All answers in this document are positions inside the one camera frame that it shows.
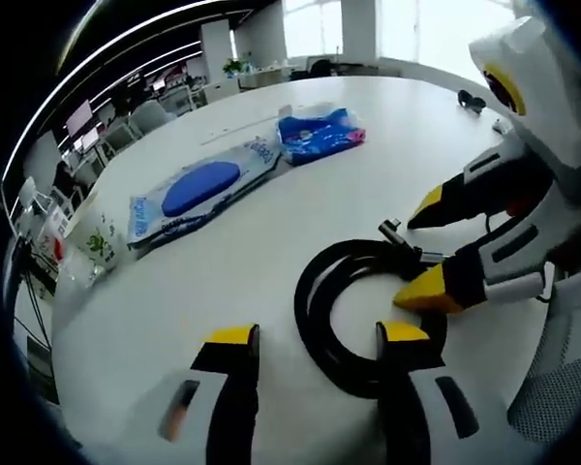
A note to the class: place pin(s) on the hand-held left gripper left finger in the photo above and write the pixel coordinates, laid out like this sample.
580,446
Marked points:
235,397

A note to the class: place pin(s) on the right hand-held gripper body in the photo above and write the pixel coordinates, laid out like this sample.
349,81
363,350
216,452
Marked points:
557,111

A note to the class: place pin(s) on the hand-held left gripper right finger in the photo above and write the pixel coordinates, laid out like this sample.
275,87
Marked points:
402,402

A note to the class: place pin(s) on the blue tissue packet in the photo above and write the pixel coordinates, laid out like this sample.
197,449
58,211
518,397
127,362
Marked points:
319,135

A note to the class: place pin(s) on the white paper cup green print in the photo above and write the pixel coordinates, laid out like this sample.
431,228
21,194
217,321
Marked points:
101,237

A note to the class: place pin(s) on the wet wipes pack blue lid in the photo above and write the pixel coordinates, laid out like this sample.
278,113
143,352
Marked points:
198,189

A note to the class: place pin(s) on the clear plastic water bottle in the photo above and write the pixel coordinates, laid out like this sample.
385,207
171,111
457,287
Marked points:
58,247

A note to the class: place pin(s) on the small white object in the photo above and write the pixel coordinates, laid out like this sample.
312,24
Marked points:
501,127

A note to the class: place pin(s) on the small black object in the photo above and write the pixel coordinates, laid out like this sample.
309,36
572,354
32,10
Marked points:
472,102

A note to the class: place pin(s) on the white table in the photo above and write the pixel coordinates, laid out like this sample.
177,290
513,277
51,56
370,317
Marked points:
223,290

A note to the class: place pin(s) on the white mesh office chair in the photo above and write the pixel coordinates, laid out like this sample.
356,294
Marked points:
557,368

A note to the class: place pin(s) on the black tripod stand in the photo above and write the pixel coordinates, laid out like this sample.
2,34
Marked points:
31,295

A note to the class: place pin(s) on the potted green plant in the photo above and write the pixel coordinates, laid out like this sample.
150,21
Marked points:
235,66

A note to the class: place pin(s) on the background office chair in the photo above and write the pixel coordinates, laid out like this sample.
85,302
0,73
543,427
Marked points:
147,118

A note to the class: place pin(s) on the ceiling light strip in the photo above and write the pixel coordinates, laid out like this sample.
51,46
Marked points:
101,68

